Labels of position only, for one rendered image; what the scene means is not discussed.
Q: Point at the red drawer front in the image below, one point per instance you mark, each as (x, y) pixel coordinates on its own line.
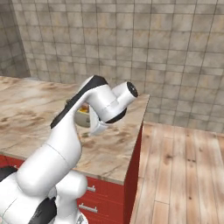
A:
(109, 189)
(108, 211)

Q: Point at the brown chicken drumstick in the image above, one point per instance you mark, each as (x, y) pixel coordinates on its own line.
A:
(84, 104)

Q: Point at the orange carrot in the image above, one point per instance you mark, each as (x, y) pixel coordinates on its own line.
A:
(84, 110)

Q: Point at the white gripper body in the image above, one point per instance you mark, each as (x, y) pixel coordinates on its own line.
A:
(94, 124)

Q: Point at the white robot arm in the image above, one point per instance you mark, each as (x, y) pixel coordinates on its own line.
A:
(61, 145)

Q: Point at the red counter cabinet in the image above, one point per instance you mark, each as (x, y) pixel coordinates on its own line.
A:
(132, 175)

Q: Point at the pale bowl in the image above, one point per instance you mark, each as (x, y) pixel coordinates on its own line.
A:
(82, 119)

